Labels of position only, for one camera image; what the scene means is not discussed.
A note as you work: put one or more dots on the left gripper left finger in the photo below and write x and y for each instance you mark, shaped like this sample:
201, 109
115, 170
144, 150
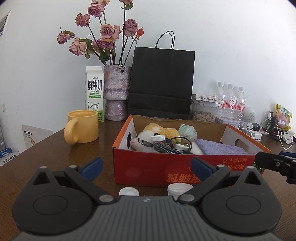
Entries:
83, 178

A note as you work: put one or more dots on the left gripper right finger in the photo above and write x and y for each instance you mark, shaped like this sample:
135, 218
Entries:
211, 177

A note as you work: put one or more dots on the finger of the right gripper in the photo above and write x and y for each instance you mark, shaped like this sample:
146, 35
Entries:
274, 162
288, 154

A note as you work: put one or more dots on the purple fabric pouch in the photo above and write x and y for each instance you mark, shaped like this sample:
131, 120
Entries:
214, 148

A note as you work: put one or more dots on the white round cap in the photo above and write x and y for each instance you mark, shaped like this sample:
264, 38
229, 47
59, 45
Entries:
177, 189

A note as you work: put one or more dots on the white bottle cap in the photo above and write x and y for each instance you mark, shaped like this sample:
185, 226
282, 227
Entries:
128, 191

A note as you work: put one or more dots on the green white plastic bag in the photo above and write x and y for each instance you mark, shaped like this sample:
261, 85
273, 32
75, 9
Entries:
187, 131

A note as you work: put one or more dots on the white ribbed jar lid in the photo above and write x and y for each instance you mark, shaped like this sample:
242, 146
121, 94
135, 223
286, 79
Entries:
158, 138

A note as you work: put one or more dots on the white cloth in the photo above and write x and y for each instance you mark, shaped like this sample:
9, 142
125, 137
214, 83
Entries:
195, 149

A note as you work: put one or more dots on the yellow snack bag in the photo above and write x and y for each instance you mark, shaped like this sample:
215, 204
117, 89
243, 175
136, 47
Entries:
283, 117

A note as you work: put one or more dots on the red cardboard box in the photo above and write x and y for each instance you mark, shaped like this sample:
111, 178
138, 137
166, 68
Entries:
134, 168

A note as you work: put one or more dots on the yellow ceramic mug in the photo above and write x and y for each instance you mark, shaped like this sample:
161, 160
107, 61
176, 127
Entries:
82, 127

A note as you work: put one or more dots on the white robot speaker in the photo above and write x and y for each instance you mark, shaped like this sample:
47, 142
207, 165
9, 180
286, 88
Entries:
249, 115

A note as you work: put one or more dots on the white board on floor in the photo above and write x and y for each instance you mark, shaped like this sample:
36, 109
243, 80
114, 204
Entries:
33, 135

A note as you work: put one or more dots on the clear seed container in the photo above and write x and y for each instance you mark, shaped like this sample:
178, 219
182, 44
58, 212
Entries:
203, 111

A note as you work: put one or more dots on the water bottle left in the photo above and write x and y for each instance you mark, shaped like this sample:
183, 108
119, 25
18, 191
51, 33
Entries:
220, 93

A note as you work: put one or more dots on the water bottle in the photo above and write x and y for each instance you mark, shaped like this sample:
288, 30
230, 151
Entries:
230, 102
240, 104
220, 93

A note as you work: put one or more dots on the water bottle middle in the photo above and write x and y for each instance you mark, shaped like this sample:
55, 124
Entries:
230, 102

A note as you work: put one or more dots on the white yellow plush toy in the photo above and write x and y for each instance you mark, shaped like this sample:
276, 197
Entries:
143, 141

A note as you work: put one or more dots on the water bottle right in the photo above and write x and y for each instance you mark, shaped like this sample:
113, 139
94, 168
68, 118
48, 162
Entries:
240, 104

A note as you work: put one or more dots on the white flat box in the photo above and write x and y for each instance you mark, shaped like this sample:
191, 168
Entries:
199, 97

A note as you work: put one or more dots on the blue booklets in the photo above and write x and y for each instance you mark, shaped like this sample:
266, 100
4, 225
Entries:
7, 155

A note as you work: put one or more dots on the white milk carton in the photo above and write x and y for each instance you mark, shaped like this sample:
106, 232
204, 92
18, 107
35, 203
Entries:
94, 87

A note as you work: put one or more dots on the purple textured vase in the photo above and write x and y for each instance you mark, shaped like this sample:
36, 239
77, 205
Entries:
116, 91

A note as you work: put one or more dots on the black paper bag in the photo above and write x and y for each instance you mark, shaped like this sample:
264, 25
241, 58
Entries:
161, 83

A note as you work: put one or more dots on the dried pink roses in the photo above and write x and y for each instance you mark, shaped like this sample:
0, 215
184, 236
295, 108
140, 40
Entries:
111, 44

